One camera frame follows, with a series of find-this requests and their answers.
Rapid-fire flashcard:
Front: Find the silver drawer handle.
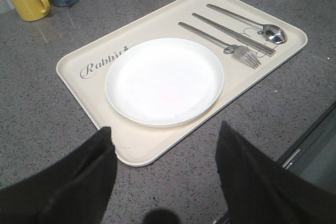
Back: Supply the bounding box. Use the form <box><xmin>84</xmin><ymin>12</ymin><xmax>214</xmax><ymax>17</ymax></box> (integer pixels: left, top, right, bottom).
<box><xmin>282</xmin><ymin>148</ymin><xmax>301</xmax><ymax>169</ymax></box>

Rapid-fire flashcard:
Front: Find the silver chopstick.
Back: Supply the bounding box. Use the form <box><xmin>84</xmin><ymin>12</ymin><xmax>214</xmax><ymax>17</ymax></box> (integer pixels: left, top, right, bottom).
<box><xmin>192</xmin><ymin>12</ymin><xmax>277</xmax><ymax>55</ymax></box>
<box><xmin>192</xmin><ymin>13</ymin><xmax>274</xmax><ymax>57</ymax></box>

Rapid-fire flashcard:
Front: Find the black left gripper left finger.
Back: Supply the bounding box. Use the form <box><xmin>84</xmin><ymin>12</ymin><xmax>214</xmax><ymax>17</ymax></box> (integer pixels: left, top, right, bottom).
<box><xmin>1</xmin><ymin>127</ymin><xmax>117</xmax><ymax>223</ymax></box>

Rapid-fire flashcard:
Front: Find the silver spoon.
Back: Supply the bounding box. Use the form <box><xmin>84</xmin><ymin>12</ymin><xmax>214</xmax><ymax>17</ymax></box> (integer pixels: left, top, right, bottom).
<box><xmin>206</xmin><ymin>4</ymin><xmax>287</xmax><ymax>45</ymax></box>

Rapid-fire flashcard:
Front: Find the white round plate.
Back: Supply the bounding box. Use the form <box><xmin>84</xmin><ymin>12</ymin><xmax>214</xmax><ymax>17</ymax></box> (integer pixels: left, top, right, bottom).
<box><xmin>105</xmin><ymin>38</ymin><xmax>224</xmax><ymax>127</ymax></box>

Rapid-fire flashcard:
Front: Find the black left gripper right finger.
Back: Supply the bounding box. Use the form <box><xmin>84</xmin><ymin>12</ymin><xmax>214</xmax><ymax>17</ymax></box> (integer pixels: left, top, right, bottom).
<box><xmin>215</xmin><ymin>121</ymin><xmax>335</xmax><ymax>223</ymax></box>

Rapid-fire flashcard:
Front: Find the cream rabbit serving tray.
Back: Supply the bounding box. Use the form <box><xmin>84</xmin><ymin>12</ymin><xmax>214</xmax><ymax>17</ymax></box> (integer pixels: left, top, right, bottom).
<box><xmin>56</xmin><ymin>0</ymin><xmax>308</xmax><ymax>166</ymax></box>

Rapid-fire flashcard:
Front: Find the silver fork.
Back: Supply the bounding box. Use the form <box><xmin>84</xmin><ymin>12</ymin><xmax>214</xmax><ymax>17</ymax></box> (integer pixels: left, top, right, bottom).
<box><xmin>178</xmin><ymin>22</ymin><xmax>261</xmax><ymax>69</ymax></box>

